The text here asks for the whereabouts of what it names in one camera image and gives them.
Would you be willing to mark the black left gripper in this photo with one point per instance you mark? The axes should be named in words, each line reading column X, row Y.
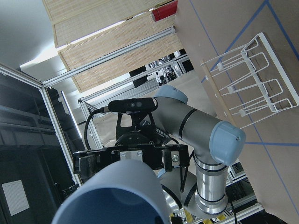
column 126, row 136

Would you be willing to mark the light blue plastic cup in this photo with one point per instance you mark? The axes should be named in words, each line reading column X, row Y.
column 125, row 192

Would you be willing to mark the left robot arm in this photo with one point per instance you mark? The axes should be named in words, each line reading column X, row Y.
column 213, row 145

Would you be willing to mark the red cylinder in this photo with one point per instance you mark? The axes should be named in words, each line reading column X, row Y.
column 165, row 11

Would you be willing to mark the bamboo blind panels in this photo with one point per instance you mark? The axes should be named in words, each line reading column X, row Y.
column 86, row 30

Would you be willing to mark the brown table mat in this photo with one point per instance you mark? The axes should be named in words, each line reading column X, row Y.
column 214, row 30

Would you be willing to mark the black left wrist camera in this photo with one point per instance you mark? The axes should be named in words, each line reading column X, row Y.
column 133, row 105

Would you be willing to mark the white wire cup rack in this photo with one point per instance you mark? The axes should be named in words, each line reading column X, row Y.
column 250, row 82

